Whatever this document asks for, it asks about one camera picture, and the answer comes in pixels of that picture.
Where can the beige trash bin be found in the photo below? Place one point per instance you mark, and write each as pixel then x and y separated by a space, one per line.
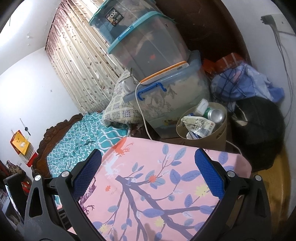
pixel 215 141

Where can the white wall socket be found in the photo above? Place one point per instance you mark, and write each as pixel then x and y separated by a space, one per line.
pixel 278 21

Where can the yellow red wall hanging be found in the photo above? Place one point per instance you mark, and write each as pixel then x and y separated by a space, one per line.
pixel 23 148

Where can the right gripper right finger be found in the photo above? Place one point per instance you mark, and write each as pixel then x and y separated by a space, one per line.
pixel 243 211

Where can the green aluminium can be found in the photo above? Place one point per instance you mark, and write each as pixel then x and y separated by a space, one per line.
pixel 214 114

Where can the pink deer print blanket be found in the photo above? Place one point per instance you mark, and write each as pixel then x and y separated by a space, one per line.
pixel 148 190

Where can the orange lidded flat box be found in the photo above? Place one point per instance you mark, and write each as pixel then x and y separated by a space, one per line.
pixel 163 73

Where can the white plastic wrapper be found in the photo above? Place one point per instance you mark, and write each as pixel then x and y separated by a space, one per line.
pixel 198 127

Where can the dark carved wooden headboard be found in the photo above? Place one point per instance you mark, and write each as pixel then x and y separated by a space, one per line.
pixel 52 136

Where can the beige floral curtain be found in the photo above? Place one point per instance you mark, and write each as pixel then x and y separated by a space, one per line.
pixel 78 53

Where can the clear bin teal lid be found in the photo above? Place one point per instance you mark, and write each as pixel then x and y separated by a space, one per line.
pixel 114 16
pixel 151 44

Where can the blue crumpled clothes pile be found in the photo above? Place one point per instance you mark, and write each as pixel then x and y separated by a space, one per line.
pixel 243 82

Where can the top clear bin teal lid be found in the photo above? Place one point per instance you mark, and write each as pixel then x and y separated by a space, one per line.
pixel 114 16

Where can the middle clear bin teal lid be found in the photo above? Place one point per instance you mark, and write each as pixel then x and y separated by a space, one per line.
pixel 151 44

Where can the black round bag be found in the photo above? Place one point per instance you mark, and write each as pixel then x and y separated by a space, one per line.
pixel 258 130

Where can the clear bin blue handle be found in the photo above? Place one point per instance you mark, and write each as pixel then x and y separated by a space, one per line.
pixel 163 102

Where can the cream patterned pillow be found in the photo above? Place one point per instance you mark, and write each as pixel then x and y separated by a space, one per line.
pixel 119 111

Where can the teal white patterned bedsheet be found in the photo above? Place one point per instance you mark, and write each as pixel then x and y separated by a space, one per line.
pixel 81 139

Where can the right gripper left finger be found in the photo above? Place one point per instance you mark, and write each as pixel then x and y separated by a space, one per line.
pixel 52 210

